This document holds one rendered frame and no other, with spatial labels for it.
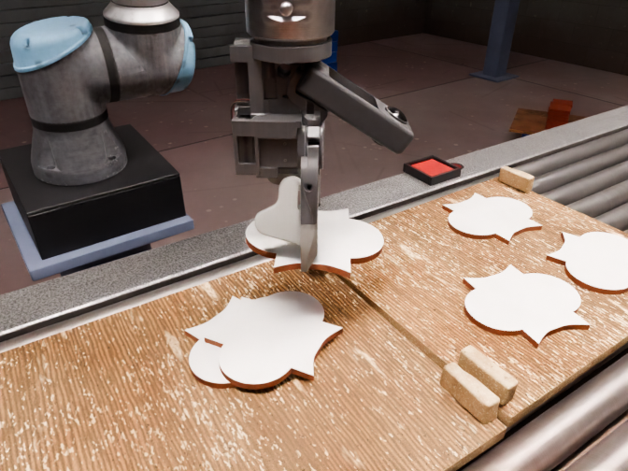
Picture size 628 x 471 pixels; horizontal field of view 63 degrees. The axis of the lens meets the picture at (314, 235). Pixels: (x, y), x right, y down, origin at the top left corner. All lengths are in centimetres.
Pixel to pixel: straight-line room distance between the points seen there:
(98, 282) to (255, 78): 39
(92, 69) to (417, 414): 66
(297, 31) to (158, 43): 47
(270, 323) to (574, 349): 33
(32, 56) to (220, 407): 57
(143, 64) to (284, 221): 47
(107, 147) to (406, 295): 56
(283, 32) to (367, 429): 35
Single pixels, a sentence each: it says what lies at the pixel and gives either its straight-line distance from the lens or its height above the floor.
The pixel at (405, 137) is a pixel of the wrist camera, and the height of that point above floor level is 116.
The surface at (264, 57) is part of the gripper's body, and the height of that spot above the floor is 123.
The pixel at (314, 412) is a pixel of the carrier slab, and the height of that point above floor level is 94.
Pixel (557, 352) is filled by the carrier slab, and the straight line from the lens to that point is 61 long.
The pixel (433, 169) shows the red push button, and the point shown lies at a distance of 98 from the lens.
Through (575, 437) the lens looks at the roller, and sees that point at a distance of 57.
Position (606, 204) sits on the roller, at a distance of 101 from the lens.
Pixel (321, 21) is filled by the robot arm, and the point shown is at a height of 126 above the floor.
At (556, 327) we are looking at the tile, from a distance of 63.
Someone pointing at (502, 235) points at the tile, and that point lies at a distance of 77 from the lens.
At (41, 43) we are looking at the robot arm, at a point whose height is 118.
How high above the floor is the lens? 133
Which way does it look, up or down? 32 degrees down
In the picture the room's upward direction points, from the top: straight up
